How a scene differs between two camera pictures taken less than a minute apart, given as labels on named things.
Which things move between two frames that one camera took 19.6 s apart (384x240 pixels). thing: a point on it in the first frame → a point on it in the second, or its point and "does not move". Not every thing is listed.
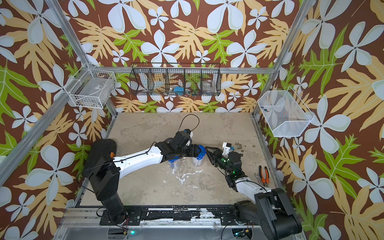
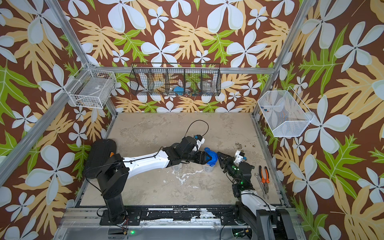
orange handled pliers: (266, 180) does not move
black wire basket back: (185, 79) does not move
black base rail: (209, 216) does not move
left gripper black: (193, 150) → (201, 158)
